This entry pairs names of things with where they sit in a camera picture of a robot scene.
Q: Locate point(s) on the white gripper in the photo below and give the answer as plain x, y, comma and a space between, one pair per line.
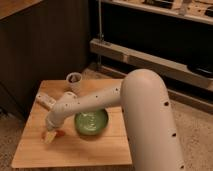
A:
50, 127

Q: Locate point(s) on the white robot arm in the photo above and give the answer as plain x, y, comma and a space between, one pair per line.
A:
149, 121

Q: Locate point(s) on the green ceramic bowl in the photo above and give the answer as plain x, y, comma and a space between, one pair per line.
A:
91, 123

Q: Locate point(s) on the white plastic bottle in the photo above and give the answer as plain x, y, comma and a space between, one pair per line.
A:
45, 100

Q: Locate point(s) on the white paper cup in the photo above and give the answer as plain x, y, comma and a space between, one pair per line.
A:
74, 81

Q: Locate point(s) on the wooden table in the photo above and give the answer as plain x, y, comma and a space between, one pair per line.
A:
108, 150

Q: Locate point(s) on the dark wooden cabinet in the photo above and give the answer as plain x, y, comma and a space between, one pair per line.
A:
44, 42

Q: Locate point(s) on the metal shelf rack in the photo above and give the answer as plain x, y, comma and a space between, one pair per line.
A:
178, 48

